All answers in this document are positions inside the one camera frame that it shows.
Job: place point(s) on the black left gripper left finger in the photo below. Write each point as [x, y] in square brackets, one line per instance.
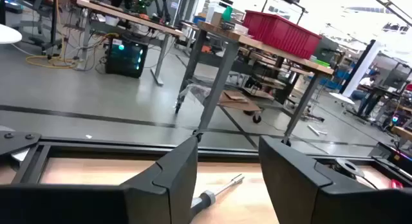
[167, 185]

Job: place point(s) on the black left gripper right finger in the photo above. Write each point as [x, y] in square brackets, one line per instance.
[289, 185]

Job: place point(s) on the black tape roll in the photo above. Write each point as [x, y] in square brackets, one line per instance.
[349, 167]

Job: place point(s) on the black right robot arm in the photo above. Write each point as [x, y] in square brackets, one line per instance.
[399, 163]

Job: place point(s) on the clear plastic sheet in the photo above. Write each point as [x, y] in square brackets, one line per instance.
[193, 92]

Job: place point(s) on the cardboard sheets on dolly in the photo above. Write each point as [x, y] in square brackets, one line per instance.
[238, 103]

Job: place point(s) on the red marker pen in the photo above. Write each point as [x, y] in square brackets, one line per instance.
[396, 184]

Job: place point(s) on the person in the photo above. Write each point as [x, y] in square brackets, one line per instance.
[363, 85]

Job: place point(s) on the green tray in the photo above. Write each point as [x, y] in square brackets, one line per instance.
[320, 63]

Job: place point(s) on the black computer tower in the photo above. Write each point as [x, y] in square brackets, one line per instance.
[125, 58]

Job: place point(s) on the wooden-top workbench on casters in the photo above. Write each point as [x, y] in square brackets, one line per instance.
[257, 45]

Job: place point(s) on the large red ribbed bin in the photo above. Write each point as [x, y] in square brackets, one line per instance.
[280, 34]

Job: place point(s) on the wooden-top desk grey legs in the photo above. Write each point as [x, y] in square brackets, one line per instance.
[128, 16]

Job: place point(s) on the green plastic bottle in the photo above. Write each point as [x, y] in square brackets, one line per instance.
[227, 14]

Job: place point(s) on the white floor lamp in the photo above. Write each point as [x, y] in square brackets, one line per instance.
[8, 34]

